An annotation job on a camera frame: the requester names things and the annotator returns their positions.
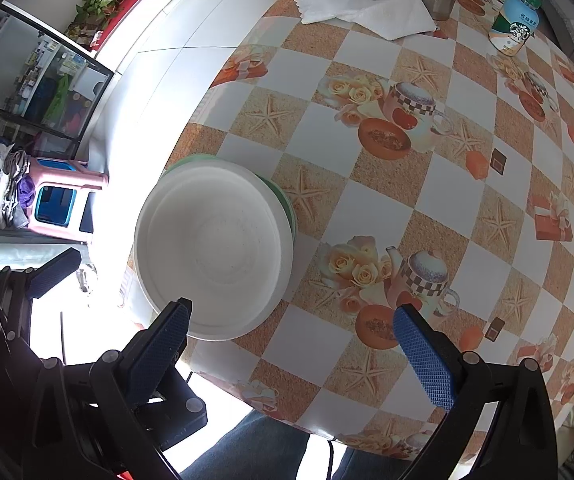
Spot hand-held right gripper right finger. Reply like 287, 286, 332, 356
393, 305, 558, 480

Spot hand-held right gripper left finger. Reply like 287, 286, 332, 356
19, 297, 193, 480

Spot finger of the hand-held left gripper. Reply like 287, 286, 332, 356
139, 375, 209, 453
0, 247, 84, 341

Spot large white bowl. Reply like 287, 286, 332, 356
134, 160, 295, 342

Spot small white bowl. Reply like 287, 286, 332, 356
143, 180, 288, 331

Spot green square plate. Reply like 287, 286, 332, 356
164, 154, 298, 251

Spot person's blue jeans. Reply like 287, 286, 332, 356
179, 410, 418, 480

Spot grey and purple cloth pile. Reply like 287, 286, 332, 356
0, 150, 35, 228

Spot pink plastic stool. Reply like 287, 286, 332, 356
22, 157, 110, 236

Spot checkered printed tablecloth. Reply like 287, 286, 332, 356
127, 0, 574, 461

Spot glass display cabinet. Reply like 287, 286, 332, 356
0, 2, 115, 156

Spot green potted plant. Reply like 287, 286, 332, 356
67, 0, 130, 48

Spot white and green drink bottle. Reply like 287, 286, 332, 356
488, 0, 543, 56

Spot black cable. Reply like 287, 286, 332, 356
324, 440, 338, 480

